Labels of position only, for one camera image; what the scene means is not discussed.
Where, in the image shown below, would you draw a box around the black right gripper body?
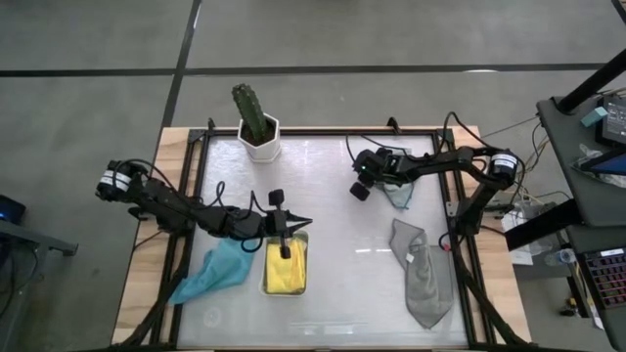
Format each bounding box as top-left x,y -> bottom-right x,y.
352,147 -> 395,189

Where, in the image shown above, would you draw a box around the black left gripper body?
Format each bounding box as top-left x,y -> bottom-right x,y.
227,209 -> 291,242

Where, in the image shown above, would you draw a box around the light blue microfiber towel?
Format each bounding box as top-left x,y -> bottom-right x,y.
380,149 -> 416,210

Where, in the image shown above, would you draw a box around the yellow microfiber towel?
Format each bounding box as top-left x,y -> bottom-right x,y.
265,237 -> 308,295

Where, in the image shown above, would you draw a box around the teal microfiber towel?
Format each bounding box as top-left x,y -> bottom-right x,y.
167,237 -> 258,306

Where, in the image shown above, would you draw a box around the white plastic bin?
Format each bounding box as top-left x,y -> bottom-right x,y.
257,228 -> 311,298

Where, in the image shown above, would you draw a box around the grey microfiber towel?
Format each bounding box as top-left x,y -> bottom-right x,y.
388,217 -> 457,330

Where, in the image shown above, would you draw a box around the white hexagonal plant pot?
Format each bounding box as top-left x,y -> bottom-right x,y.
237,112 -> 283,164

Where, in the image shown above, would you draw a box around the green cactus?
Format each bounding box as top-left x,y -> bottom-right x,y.
231,82 -> 270,143

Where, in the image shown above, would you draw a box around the white papers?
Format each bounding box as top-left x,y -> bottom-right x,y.
499,208 -> 535,267

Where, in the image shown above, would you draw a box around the dark grey desk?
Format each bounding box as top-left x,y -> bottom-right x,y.
503,95 -> 626,352

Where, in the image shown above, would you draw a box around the clear plastic bottle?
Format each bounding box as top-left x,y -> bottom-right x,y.
544,247 -> 578,268

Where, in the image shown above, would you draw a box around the small teal box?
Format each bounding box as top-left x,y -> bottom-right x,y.
580,106 -> 609,128

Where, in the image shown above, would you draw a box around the grey metal stand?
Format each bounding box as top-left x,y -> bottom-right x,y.
0,218 -> 79,352

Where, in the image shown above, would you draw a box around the black pole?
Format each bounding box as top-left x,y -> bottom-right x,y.
557,47 -> 626,115

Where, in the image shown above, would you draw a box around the black tablet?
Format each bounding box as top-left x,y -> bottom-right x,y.
578,148 -> 626,178

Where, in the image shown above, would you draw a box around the black computer with blue lights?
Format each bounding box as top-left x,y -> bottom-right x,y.
0,194 -> 27,226

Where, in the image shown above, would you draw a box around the black desk monitor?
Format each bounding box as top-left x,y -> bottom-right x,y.
600,94 -> 626,148

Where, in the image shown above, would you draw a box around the keyboard with coloured keys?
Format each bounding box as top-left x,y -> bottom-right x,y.
583,247 -> 626,310

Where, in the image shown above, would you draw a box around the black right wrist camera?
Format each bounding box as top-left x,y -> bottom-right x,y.
349,181 -> 372,202

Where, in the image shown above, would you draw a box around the black table frame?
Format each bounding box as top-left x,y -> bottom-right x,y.
111,126 -> 534,352

